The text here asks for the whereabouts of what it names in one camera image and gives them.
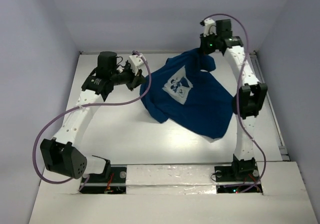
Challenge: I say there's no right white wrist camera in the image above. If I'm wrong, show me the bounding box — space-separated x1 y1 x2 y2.
200 17 216 37

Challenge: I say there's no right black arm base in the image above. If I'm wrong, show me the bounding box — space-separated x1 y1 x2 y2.
210 165 263 194

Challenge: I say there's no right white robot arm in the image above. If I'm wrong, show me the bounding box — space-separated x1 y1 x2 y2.
200 17 268 182

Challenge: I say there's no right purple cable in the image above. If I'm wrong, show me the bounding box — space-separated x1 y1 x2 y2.
203 13 266 194

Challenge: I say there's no blue mickey mouse t-shirt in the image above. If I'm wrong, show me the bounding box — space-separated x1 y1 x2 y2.
139 48 233 139

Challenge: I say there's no silver foil tape strip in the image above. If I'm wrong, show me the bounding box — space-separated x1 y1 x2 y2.
125 164 217 195

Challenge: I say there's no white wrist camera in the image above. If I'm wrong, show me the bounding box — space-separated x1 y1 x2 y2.
128 54 145 76
200 17 216 37

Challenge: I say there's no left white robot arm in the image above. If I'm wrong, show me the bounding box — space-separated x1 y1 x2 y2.
40 51 152 182

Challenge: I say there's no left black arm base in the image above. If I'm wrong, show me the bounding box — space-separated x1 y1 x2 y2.
80 165 127 195

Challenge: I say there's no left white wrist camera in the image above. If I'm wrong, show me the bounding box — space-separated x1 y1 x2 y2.
128 54 145 76

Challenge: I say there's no aluminium rail at table edge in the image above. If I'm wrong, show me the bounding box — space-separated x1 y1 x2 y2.
249 51 291 162

